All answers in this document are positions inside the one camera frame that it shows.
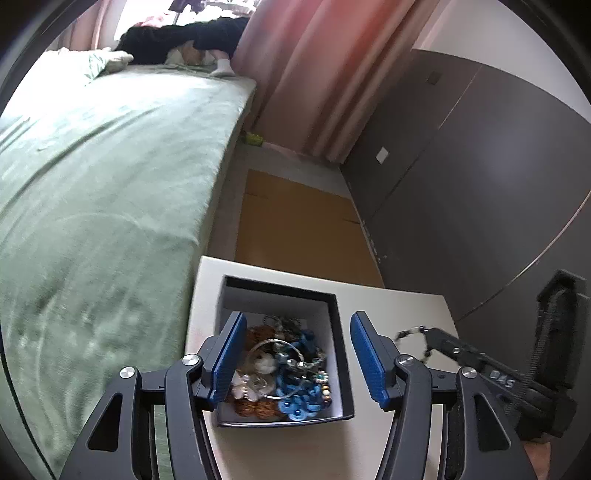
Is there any black and green bead bracelet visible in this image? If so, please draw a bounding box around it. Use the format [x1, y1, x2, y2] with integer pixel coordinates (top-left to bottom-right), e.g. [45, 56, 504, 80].
[396, 325, 435, 363]

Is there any black jewelry box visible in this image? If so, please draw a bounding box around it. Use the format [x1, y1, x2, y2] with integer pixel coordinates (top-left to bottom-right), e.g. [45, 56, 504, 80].
[215, 274, 355, 428]

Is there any person's right forearm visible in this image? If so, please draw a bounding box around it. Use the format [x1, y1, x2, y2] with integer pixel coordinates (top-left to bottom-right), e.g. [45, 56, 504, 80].
[524, 436, 555, 480]

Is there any brown cardboard sheet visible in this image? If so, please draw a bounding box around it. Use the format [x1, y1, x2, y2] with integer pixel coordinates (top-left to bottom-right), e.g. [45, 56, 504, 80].
[235, 169, 385, 288]

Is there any white shell butterfly brooch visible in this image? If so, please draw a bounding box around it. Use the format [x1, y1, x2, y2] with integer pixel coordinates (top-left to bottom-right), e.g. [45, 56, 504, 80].
[231, 369, 273, 400]

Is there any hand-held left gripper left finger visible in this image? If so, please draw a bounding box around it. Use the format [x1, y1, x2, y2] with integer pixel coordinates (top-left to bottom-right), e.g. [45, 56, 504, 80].
[58, 311, 249, 480]

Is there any green bed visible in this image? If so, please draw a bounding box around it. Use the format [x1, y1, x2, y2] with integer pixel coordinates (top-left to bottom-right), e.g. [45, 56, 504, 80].
[0, 48, 257, 480]

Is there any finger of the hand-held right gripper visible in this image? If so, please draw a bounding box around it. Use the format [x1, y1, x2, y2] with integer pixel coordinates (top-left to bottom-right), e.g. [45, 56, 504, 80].
[425, 327, 490, 370]

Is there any pink curtain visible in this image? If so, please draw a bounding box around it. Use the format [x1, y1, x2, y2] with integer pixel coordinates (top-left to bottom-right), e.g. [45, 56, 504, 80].
[231, 0, 444, 164]

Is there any dark clothing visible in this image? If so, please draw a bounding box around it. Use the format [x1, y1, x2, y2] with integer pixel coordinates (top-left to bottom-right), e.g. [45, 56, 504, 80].
[113, 17, 252, 65]

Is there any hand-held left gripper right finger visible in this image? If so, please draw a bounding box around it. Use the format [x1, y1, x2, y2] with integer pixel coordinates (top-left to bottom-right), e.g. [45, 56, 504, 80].
[349, 311, 529, 480]

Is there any blue braided cord bracelet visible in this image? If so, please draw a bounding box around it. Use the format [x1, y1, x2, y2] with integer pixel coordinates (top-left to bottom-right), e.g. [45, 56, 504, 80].
[274, 332, 331, 423]

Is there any silver ball chain necklace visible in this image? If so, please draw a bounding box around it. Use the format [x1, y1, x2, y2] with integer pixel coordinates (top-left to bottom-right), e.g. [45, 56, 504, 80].
[263, 316, 305, 337]

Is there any thin silver bangle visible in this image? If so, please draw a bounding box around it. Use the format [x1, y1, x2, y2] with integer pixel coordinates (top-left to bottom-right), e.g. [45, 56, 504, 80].
[249, 339, 305, 400]

